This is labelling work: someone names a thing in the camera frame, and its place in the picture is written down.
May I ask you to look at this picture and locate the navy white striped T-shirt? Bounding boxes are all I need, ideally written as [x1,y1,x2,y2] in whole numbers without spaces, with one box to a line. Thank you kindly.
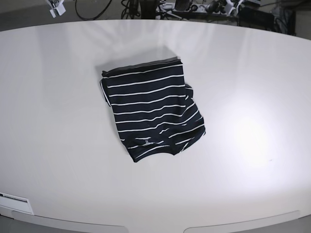
[100,57,206,162]

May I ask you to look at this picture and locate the white power strip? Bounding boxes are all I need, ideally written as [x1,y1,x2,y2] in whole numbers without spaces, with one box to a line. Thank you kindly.
[164,1,225,15]

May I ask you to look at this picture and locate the black box on right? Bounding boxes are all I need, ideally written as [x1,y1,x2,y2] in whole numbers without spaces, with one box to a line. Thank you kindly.
[239,7,296,34]

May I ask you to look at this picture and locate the black post behind table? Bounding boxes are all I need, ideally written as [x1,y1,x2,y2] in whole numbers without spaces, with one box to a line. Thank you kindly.
[139,0,157,19]

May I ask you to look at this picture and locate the black cable loop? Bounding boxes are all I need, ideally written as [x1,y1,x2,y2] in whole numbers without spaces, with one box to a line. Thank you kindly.
[74,0,112,20]

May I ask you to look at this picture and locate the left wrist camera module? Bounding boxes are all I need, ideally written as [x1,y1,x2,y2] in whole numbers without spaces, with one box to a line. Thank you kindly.
[225,0,244,17]

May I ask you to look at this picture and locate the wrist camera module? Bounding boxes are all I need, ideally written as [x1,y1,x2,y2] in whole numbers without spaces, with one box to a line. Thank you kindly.
[46,0,66,18]
[225,0,244,17]

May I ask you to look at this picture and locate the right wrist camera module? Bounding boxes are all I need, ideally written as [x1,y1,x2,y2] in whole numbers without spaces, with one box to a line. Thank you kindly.
[46,0,66,18]

